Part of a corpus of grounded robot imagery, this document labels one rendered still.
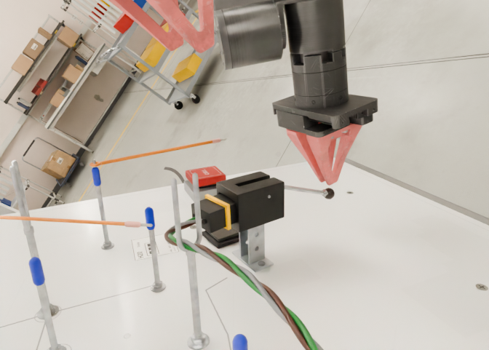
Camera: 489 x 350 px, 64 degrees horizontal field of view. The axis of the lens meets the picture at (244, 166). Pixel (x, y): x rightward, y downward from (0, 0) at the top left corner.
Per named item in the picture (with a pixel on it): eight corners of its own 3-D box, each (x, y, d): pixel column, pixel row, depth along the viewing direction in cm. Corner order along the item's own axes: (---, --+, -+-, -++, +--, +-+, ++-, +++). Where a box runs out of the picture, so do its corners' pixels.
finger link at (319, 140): (324, 201, 42) (317, 119, 39) (284, 182, 48) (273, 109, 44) (367, 177, 46) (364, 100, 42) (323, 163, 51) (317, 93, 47)
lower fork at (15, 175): (37, 308, 35) (1, 161, 31) (59, 303, 36) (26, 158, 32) (36, 322, 34) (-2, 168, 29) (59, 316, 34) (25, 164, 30)
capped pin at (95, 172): (117, 245, 46) (103, 158, 42) (106, 251, 45) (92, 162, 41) (108, 242, 47) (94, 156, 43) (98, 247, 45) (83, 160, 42)
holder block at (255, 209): (284, 217, 40) (284, 181, 39) (239, 233, 37) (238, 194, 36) (260, 204, 44) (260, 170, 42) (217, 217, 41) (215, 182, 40)
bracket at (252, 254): (273, 265, 41) (273, 222, 39) (255, 272, 40) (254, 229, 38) (249, 247, 45) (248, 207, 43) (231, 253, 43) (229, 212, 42)
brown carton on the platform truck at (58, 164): (68, 161, 742) (51, 152, 725) (76, 158, 698) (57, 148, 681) (57, 179, 727) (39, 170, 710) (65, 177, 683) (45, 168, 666)
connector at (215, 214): (248, 217, 39) (247, 199, 38) (208, 233, 36) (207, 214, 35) (229, 207, 41) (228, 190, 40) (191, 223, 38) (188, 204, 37)
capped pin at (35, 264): (52, 346, 31) (29, 252, 28) (70, 346, 31) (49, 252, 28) (41, 361, 30) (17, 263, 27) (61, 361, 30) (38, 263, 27)
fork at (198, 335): (204, 329, 32) (191, 169, 28) (215, 343, 31) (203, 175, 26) (182, 340, 31) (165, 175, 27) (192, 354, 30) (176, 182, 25)
